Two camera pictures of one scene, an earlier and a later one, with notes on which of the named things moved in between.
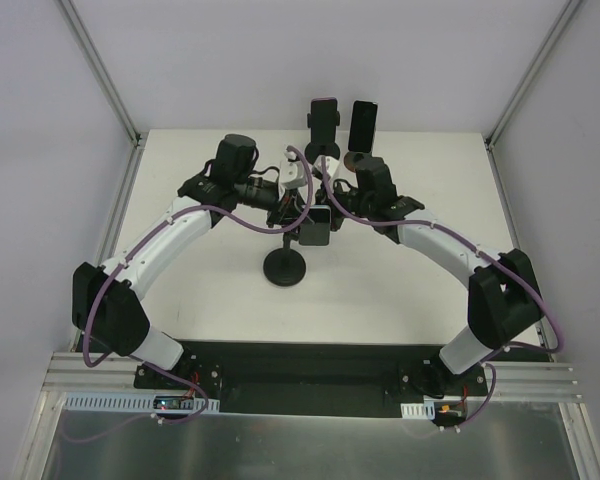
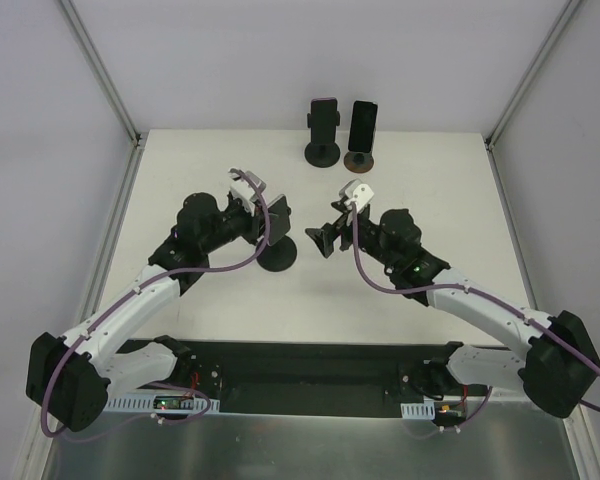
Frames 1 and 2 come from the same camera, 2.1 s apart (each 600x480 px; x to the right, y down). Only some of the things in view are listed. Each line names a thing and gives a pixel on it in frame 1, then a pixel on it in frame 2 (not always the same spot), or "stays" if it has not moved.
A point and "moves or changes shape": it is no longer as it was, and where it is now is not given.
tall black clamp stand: x=285 y=266 moves or changes shape
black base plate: x=315 y=378 stays
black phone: x=362 y=126 stays
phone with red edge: x=323 y=119 stays
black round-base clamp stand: x=325 y=149 stays
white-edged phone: x=317 y=233 moves or changes shape
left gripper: x=284 y=211 -> x=258 y=224
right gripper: x=336 y=209 -> x=342 y=228
